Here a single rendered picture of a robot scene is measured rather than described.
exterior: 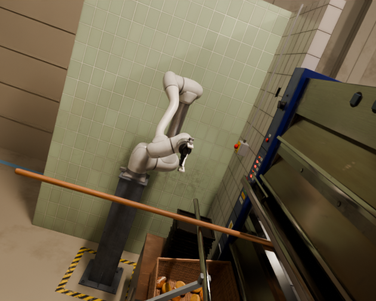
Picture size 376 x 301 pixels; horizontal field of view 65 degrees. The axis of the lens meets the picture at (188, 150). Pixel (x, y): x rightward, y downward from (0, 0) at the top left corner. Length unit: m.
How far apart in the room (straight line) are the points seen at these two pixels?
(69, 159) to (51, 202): 0.49
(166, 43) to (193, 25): 0.27
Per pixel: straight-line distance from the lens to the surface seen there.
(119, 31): 2.68
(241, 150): 2.43
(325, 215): 1.36
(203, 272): 1.35
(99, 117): 2.76
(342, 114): 1.46
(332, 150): 1.44
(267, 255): 1.68
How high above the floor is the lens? 1.94
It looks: 15 degrees down
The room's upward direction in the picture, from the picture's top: 20 degrees clockwise
